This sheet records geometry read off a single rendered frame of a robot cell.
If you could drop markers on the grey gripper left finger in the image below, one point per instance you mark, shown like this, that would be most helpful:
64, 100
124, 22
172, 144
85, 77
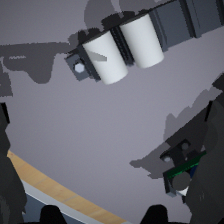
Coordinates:
12, 194

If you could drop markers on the white cylinder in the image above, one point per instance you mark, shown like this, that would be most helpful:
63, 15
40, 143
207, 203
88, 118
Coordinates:
181, 182
105, 57
142, 40

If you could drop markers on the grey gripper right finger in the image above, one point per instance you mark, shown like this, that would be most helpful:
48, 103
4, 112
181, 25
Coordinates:
205, 194

